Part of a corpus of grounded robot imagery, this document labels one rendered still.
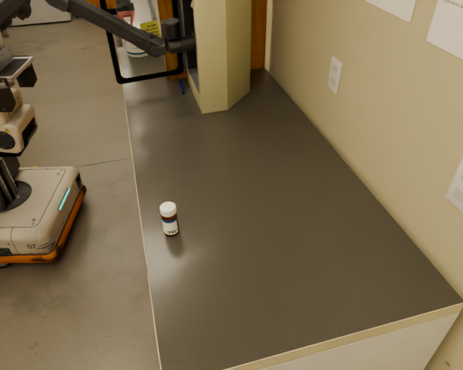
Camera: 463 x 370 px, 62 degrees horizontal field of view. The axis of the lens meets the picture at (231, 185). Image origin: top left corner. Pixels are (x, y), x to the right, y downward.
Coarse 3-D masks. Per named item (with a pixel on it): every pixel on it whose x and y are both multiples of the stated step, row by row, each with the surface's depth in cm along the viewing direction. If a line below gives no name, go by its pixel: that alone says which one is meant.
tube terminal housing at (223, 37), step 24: (192, 0) 135; (216, 0) 134; (240, 0) 143; (216, 24) 139; (240, 24) 149; (216, 48) 144; (240, 48) 155; (216, 72) 150; (240, 72) 161; (216, 96) 156; (240, 96) 168
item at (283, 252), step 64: (128, 128) 151; (192, 128) 150; (256, 128) 150; (192, 192) 121; (256, 192) 121; (320, 192) 120; (192, 256) 101; (256, 256) 101; (320, 256) 101; (384, 256) 100; (192, 320) 87; (256, 320) 87; (320, 320) 86; (384, 320) 86
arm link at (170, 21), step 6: (168, 18) 149; (174, 18) 149; (162, 24) 146; (168, 24) 145; (174, 24) 146; (162, 30) 148; (168, 30) 147; (174, 30) 147; (162, 36) 149; (168, 36) 149; (174, 36) 149; (162, 42) 150; (156, 48) 150; (162, 48) 150; (156, 54) 152; (162, 54) 152
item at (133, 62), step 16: (112, 0) 150; (128, 0) 152; (144, 0) 154; (160, 0) 156; (128, 16) 155; (144, 16) 158; (160, 16) 160; (160, 32) 164; (128, 48) 163; (112, 64) 164; (128, 64) 167; (144, 64) 169; (160, 64) 172; (176, 64) 175
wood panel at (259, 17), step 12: (252, 0) 173; (264, 0) 174; (252, 12) 176; (264, 12) 178; (252, 24) 180; (264, 24) 181; (252, 36) 183; (264, 36) 185; (252, 48) 187; (264, 48) 189; (252, 60) 191; (264, 60) 192
